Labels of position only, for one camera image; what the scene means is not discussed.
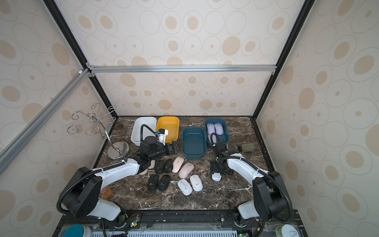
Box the teal storage box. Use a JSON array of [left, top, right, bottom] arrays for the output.
[[204, 118, 230, 147], [182, 127, 207, 160]]

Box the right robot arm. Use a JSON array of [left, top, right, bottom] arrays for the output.
[[210, 142, 294, 226]]

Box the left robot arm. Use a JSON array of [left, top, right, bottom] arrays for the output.
[[56, 136, 184, 221]]

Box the yellow storage box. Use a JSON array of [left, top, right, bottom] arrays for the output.
[[157, 116, 180, 143]]

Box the white storage box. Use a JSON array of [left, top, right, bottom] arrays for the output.
[[131, 117, 157, 147]]

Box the pink mouse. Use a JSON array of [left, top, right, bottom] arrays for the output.
[[148, 160, 156, 169], [172, 157, 184, 173], [139, 169, 148, 175], [178, 163, 194, 179]]

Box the black mouse upper right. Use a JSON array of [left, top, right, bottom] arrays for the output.
[[164, 159, 173, 173]]

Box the black mouse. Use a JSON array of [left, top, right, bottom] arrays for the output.
[[155, 160, 165, 174], [147, 174, 159, 191], [164, 159, 173, 173], [158, 175, 171, 191]]

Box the black mouse upper left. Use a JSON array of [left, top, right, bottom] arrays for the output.
[[155, 160, 165, 174]]

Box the pink mouse far left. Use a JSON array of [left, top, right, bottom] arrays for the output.
[[139, 169, 148, 175]]

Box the black mouse lower right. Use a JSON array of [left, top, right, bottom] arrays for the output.
[[158, 175, 171, 191]]

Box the small green sponge block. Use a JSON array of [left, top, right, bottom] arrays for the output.
[[237, 143, 255, 153]]

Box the black mouse lower left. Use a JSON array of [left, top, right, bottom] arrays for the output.
[[147, 174, 159, 191]]

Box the horizontal aluminium back bar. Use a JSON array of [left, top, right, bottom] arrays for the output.
[[90, 64, 277, 73]]

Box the teal round container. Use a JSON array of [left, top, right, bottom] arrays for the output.
[[63, 224, 92, 237]]

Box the aluminium left side bar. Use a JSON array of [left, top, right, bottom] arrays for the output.
[[1, 68, 89, 173]]

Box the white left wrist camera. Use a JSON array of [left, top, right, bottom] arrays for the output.
[[157, 128, 169, 145]]

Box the silver wire cup rack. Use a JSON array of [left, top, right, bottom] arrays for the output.
[[67, 103, 129, 161]]

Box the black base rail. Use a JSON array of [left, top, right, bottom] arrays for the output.
[[53, 210, 283, 237]]

